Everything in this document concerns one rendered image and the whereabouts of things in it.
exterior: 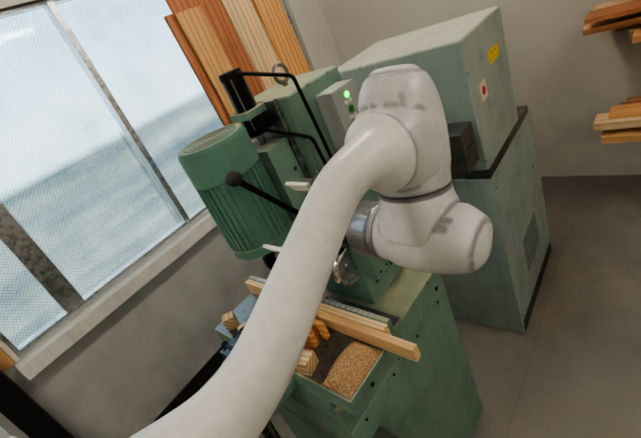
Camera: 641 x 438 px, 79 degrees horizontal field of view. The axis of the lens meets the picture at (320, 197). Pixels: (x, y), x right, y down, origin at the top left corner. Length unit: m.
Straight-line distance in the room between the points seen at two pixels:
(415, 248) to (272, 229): 0.52
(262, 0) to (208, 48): 0.59
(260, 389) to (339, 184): 0.20
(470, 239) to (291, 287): 0.25
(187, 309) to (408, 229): 2.09
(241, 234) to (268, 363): 0.64
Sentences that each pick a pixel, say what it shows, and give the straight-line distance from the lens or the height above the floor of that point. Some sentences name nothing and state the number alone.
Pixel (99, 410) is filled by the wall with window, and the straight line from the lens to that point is 2.49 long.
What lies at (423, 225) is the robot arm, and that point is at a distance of 0.53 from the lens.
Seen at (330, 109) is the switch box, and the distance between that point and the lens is 1.04.
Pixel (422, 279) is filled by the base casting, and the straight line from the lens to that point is 1.35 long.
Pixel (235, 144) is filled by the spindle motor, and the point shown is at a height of 1.48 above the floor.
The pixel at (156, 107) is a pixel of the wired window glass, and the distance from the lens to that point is 2.47.
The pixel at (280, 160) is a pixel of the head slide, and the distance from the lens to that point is 1.02.
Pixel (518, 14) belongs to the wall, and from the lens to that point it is 2.91.
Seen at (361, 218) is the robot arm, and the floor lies 1.38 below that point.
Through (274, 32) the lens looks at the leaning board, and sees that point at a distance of 2.84.
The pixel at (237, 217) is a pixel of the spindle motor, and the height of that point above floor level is 1.32.
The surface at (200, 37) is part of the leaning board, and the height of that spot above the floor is 1.76.
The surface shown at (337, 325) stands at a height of 0.93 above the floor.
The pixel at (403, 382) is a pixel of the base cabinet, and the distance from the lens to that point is 1.34.
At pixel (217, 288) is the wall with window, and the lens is 2.60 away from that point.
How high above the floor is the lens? 1.68
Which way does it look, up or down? 25 degrees down
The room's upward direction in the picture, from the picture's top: 24 degrees counter-clockwise
